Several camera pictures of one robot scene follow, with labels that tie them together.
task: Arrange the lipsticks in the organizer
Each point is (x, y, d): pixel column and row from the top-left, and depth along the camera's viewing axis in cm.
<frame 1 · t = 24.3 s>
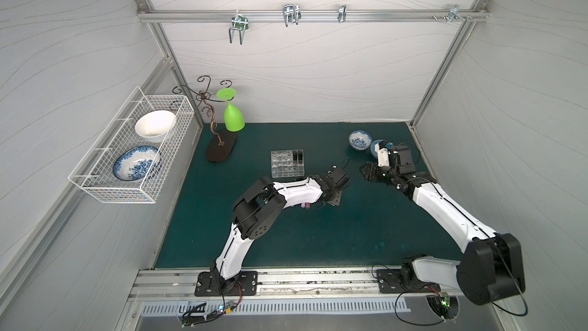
left hand: (336, 197, 93), fingers closed
right hand: (367, 167, 86), fingers open
clear acrylic lipstick organizer: (287, 163, 104), point 4 cm above the table
black gold-band lipstick: (300, 156, 100), point 8 cm above the table
black gold-band lipstick short: (295, 157, 101), point 8 cm above the table
green plastic goblet: (233, 121, 94), point 23 cm above the table
blue floral bowl: (360, 139, 114), point 3 cm above the table

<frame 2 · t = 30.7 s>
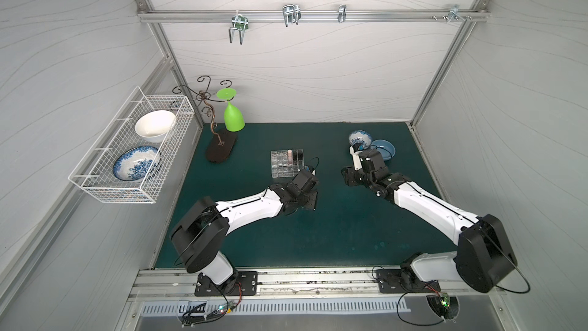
left hand: (314, 196, 86), fingers open
right hand: (349, 167, 87), fingers open
the named things where they were.

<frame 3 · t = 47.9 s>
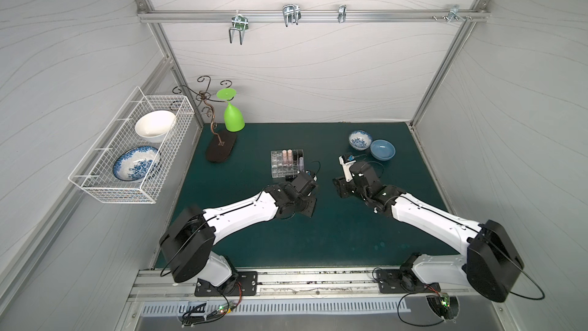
left hand: (312, 204, 82), fingers open
right hand: (340, 176, 85), fingers open
lilac lip gloss right: (301, 164, 101), point 6 cm above the table
the other named things where they were.

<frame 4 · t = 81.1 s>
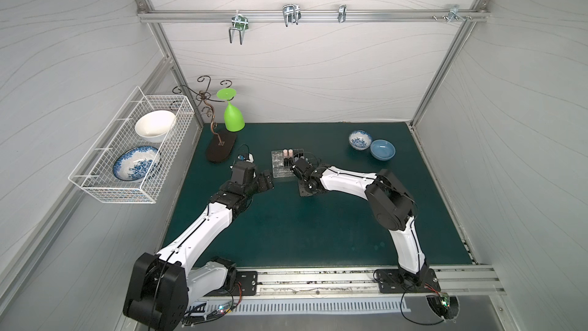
left hand: (263, 176, 85), fingers open
right hand: (306, 187, 96), fingers open
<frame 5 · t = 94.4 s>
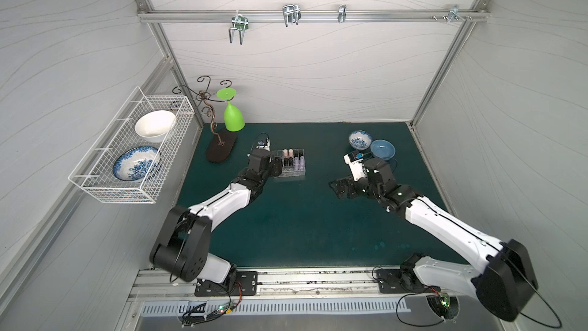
left hand: (273, 157, 89), fingers open
right hand: (341, 177, 81), fingers open
